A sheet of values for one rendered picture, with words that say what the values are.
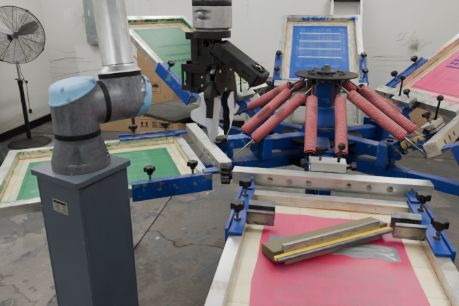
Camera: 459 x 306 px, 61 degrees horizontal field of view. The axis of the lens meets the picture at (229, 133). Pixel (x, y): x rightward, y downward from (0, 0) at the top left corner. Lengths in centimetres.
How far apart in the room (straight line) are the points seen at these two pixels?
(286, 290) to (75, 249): 56
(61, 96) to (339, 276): 82
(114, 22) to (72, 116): 27
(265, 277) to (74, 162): 57
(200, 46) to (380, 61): 463
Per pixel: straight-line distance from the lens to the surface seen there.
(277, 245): 110
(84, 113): 104
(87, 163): 106
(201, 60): 77
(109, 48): 110
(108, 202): 112
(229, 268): 102
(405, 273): 115
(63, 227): 116
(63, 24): 619
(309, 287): 104
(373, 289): 107
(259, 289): 102
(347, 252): 117
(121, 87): 108
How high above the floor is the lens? 160
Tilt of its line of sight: 18 degrees down
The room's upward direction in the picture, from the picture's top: straight up
